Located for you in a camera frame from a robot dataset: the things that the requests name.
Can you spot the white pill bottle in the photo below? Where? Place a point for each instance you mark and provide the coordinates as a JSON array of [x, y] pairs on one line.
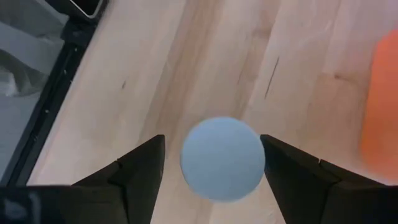
[[222, 158]]

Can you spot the black aluminium rig frame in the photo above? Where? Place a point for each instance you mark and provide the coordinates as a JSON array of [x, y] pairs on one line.
[[57, 90]]

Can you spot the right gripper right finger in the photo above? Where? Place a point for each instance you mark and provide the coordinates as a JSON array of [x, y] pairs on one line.
[[298, 180]]

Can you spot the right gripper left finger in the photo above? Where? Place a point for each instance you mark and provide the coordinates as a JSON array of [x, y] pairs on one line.
[[136, 174]]

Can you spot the orange translucent plastic basket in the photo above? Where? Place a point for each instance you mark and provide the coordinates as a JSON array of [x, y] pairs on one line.
[[382, 109]]

